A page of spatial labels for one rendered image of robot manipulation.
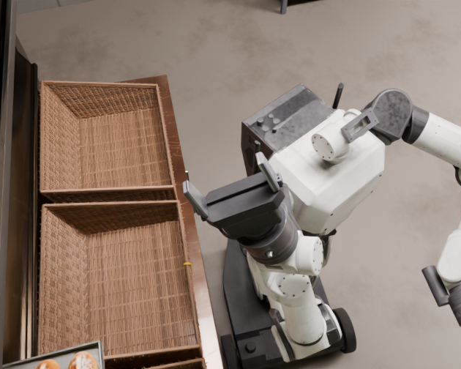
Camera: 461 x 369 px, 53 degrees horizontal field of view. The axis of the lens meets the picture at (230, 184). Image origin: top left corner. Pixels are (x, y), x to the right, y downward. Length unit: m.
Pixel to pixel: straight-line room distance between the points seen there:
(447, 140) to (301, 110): 0.36
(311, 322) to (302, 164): 0.35
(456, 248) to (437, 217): 1.57
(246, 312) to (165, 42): 2.03
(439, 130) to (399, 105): 0.12
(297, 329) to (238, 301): 1.29
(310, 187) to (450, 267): 0.39
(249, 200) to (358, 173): 0.48
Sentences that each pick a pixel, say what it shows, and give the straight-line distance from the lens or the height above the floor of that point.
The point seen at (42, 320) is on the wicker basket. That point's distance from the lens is 1.58.
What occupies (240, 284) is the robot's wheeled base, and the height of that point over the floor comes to 0.17.
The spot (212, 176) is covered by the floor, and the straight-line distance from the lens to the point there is 2.68.
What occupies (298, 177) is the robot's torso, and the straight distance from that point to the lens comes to 1.03.
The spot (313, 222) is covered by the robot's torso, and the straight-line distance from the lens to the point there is 1.08.
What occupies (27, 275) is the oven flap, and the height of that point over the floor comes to 0.95.
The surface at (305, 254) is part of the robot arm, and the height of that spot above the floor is 1.56.
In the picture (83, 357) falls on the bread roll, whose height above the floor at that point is 1.23.
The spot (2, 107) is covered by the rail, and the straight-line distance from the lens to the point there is 1.22.
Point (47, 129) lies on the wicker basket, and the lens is 1.98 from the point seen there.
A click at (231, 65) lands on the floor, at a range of 3.24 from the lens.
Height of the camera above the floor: 2.26
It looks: 59 degrees down
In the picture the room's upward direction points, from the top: straight up
